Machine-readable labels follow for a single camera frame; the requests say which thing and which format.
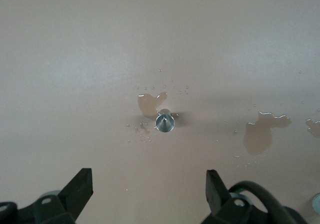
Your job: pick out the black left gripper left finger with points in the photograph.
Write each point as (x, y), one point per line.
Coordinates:
(75, 191)

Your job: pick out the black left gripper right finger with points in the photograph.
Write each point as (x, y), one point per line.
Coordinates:
(216, 196)

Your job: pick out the small clear glass cup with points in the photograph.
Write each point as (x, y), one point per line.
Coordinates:
(165, 124)

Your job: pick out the spilled brown liquid puddle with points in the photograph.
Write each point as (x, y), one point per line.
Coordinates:
(314, 128)
(258, 136)
(148, 104)

